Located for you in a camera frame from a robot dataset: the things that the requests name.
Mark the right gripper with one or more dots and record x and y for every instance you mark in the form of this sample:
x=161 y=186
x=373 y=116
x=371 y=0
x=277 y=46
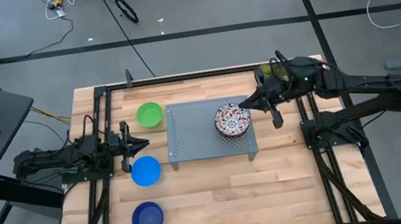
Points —
x=298 y=78

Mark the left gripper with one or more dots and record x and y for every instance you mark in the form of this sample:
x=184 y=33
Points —
x=116 y=145

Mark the light blue plastic bowl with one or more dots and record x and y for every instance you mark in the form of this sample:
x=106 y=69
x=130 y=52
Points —
x=146 y=171

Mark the green plastic bowl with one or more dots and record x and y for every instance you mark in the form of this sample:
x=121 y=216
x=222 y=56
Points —
x=150 y=114

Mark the dark blue plastic bowl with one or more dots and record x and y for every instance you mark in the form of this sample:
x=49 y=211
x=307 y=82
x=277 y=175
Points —
x=147 y=218

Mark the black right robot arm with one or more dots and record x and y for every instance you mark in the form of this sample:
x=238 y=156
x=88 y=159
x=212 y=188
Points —
x=369 y=82

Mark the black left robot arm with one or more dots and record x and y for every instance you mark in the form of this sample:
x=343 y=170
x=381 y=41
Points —
x=53 y=158

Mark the potted succulent plant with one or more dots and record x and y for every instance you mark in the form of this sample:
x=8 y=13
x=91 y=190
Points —
x=267 y=71

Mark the grey perforated metal shelf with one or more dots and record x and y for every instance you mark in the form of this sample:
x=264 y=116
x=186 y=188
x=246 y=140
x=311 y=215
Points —
x=191 y=133

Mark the black frame clamp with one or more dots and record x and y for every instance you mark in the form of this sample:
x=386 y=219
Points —
x=128 y=77

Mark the black aluminium rig frame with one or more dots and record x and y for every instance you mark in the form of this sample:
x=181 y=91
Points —
x=195 y=75

